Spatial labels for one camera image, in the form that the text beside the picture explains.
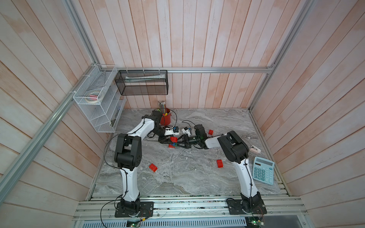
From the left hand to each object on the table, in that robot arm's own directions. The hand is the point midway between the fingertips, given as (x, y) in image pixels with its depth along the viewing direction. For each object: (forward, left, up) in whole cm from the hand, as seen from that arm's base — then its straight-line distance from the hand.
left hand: (170, 138), depth 94 cm
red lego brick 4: (-17, +11, -7) cm, 21 cm away
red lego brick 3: (-3, 0, -5) cm, 6 cm away
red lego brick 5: (-15, -32, -7) cm, 36 cm away
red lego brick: (+9, -29, -5) cm, 31 cm away
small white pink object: (-5, -58, -5) cm, 58 cm away
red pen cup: (+21, +5, -5) cm, 22 cm away
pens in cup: (+22, +7, +9) cm, 25 cm away
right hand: (-1, -4, -4) cm, 6 cm away
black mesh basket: (+38, +22, +18) cm, 48 cm away
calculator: (-19, -58, -5) cm, 61 cm away
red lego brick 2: (-1, -2, +1) cm, 3 cm away
